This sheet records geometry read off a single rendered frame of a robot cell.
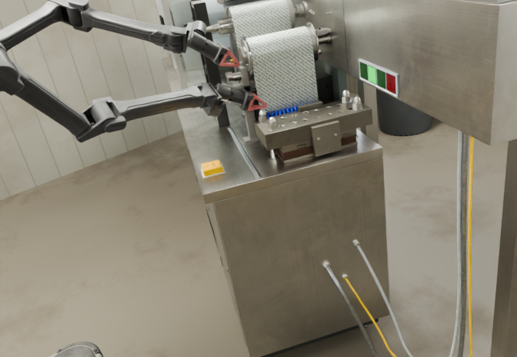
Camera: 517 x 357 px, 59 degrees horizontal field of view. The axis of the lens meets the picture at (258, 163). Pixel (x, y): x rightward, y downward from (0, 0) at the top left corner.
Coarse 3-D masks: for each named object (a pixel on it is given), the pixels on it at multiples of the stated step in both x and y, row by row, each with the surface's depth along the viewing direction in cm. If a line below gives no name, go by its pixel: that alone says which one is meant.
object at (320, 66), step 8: (320, 64) 194; (328, 64) 185; (320, 72) 196; (328, 72) 187; (336, 72) 178; (344, 72) 178; (336, 80) 180; (344, 80) 179; (336, 88) 183; (344, 88) 181; (336, 96) 185
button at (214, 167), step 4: (216, 160) 170; (204, 164) 169; (208, 164) 168; (212, 164) 167; (216, 164) 167; (220, 164) 166; (204, 168) 165; (208, 168) 164; (212, 168) 164; (216, 168) 164; (220, 168) 164; (204, 172) 164; (208, 172) 164; (212, 172) 164; (216, 172) 165
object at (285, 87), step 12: (312, 60) 171; (264, 72) 168; (276, 72) 170; (288, 72) 171; (300, 72) 172; (312, 72) 173; (264, 84) 170; (276, 84) 171; (288, 84) 172; (300, 84) 174; (312, 84) 175; (264, 96) 172; (276, 96) 173; (288, 96) 174; (300, 96) 176; (312, 96) 177; (264, 108) 174; (276, 108) 175
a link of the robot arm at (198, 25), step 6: (192, 24) 168; (198, 24) 167; (204, 24) 169; (174, 30) 160; (180, 30) 161; (186, 30) 162; (198, 30) 165; (204, 30) 167; (186, 36) 164; (204, 36) 167; (186, 42) 166
